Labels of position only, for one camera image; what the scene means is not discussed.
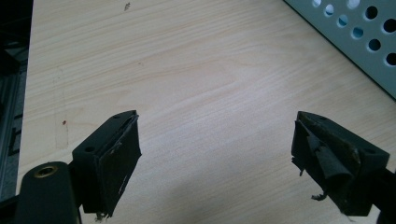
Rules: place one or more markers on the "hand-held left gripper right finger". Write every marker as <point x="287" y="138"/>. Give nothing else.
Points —
<point x="336" y="165"/>

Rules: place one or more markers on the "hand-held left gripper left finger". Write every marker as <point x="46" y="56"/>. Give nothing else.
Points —
<point x="107" y="161"/>

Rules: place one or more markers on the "grey perforated plastic basket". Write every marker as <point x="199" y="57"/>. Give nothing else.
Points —
<point x="355" y="34"/>

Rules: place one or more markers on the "aluminium frame rail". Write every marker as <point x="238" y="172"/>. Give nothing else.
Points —
<point x="7" y="130"/>

